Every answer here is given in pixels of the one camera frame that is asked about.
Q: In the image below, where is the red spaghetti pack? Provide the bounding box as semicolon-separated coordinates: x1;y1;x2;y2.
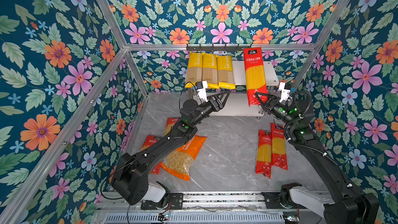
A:
256;130;272;178
243;47;267;106
271;123;288;170

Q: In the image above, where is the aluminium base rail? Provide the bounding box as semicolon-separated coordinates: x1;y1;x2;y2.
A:
96;191;355;215

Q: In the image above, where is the metal hook rail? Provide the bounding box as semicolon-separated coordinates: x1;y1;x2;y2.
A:
185;44;252;53

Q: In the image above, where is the red macaroni bag upper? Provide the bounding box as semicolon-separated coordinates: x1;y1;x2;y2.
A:
164;117;178;135

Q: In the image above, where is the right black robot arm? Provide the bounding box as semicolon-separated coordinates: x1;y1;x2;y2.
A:
255;91;379;224

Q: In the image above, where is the white two-tier shelf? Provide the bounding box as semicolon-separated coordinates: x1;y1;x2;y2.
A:
211;61;279;119

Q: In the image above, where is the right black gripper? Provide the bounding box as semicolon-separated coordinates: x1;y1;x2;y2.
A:
256;92;298;131

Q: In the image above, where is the red macaroni bag lower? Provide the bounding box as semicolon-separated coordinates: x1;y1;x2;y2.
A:
139;134;162;175

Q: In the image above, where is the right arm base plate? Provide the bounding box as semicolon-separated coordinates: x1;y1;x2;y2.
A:
262;192;308;209

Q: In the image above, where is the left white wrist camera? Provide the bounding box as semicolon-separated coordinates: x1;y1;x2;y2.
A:
195;81;208;102

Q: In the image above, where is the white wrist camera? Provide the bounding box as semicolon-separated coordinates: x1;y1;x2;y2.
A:
195;81;208;102
278;82;291;103

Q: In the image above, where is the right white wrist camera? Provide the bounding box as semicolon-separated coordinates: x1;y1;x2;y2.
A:
278;82;291;103

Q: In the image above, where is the white vented cable duct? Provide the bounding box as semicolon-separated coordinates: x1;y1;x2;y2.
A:
104;212;285;224

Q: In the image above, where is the yellow spaghetti pack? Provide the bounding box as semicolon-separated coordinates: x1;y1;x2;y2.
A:
185;52;203;88
202;54;219;89
217;56;236;90

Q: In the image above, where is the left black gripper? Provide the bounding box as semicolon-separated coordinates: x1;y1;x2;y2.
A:
191;89;229;127

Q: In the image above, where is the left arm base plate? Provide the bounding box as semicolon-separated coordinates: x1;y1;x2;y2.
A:
141;193;184;210

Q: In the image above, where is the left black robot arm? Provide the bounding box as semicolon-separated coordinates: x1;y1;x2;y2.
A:
111;91;230;205

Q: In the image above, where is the orange macaroni bag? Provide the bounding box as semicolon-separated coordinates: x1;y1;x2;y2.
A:
161;135;207;181

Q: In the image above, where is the red macaroni bag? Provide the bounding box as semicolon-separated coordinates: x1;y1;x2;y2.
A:
139;134;162;175
164;117;178;135

